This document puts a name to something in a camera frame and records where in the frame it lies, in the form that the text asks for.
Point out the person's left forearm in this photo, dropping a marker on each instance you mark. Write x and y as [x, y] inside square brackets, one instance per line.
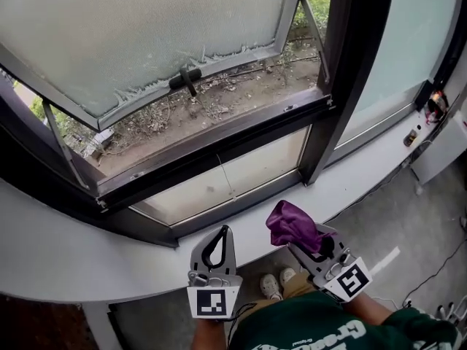
[209, 335]

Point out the purple cloth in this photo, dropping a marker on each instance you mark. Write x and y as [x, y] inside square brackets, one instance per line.
[292, 221]

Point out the green sweatshirt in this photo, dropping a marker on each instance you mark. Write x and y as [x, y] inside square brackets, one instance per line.
[310, 326]

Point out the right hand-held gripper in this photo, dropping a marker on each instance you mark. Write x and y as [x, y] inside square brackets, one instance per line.
[352, 279]

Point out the person's white shoe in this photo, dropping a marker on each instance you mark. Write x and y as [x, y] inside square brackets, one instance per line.
[270, 286]
[287, 275]

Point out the frosted glass window sash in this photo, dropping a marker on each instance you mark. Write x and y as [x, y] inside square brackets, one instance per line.
[146, 31]

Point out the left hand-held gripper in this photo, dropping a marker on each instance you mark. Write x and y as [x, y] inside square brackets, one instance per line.
[213, 303]

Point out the black window frame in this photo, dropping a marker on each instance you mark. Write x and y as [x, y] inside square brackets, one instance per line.
[350, 68]

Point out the white power strip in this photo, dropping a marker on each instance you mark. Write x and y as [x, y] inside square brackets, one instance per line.
[407, 303]

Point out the white wheeled rack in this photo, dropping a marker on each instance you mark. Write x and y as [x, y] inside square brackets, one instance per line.
[450, 312]

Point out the person's right white shoe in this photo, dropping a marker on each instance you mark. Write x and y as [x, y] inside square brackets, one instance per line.
[287, 275]

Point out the white water dispenser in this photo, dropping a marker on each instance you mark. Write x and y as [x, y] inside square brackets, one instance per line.
[441, 151]

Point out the small dark labelled bottle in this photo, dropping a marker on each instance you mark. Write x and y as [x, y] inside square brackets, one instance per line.
[410, 138]

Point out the small dark device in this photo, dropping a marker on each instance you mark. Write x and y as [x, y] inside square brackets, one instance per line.
[437, 106]

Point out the person's right forearm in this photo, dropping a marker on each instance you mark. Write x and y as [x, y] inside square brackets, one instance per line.
[368, 308]

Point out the person's left white shoe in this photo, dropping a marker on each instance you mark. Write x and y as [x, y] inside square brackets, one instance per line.
[270, 286]

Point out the brown shorts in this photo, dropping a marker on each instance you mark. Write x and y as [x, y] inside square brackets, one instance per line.
[299, 286]

